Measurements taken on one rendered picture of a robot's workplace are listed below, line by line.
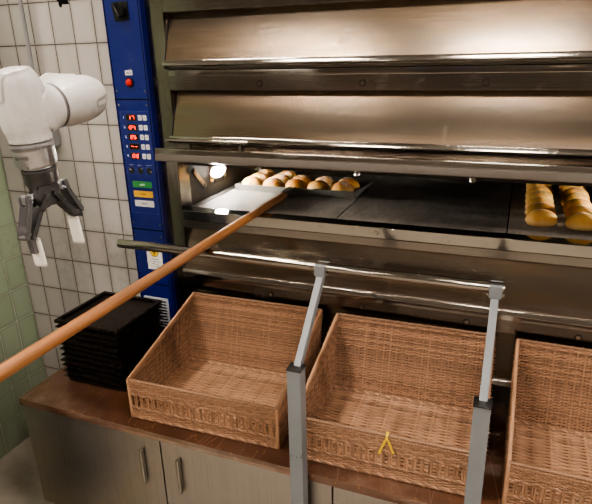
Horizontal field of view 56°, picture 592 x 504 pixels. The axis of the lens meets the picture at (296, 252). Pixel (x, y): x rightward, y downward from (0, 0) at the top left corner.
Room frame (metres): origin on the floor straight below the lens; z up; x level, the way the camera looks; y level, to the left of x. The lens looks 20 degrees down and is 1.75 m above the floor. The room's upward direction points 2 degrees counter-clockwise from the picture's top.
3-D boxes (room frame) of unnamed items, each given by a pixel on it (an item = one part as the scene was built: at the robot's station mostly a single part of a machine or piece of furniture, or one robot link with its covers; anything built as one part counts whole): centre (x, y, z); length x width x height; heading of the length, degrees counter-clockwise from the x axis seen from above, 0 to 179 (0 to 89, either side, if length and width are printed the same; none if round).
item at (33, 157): (1.24, 0.57, 1.55); 0.09 x 0.09 x 0.06
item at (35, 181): (1.24, 0.57, 1.48); 0.08 x 0.07 x 0.09; 162
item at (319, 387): (1.51, -0.31, 0.72); 0.56 x 0.49 x 0.28; 69
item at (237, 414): (1.74, 0.24, 0.72); 0.56 x 0.49 x 0.28; 70
